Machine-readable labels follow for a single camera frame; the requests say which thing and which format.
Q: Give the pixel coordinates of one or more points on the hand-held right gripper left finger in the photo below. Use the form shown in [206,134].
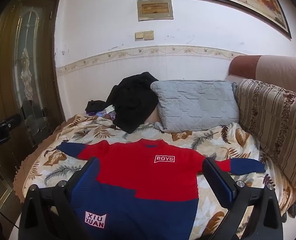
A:
[88,180]

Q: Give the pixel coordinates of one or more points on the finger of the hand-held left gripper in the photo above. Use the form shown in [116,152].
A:
[13,121]

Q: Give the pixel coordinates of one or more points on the beige light switch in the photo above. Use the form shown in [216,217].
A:
[148,35]
[139,36]

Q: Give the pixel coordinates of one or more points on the white paper tag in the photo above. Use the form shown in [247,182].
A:
[110,108]

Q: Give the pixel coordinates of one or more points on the grey quilted pillow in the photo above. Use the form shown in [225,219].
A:
[195,105]

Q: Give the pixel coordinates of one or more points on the red and blue sweater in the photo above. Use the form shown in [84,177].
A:
[143,175]

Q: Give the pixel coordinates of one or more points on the beige wall panel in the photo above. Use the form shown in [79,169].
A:
[155,8]

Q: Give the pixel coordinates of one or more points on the leaf print blanket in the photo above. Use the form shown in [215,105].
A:
[220,140]

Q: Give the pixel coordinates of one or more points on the small black cloth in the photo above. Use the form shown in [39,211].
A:
[94,106]

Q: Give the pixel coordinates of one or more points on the purple cloth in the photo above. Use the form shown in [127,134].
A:
[105,115]

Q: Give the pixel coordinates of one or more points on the black garment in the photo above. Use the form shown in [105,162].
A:
[133,105]

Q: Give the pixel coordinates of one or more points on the wooden door with glass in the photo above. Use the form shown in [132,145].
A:
[25,67]

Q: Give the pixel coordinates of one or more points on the striped brown sofa cushion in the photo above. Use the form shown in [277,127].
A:
[275,120]

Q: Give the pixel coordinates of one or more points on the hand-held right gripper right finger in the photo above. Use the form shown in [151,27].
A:
[219,182]

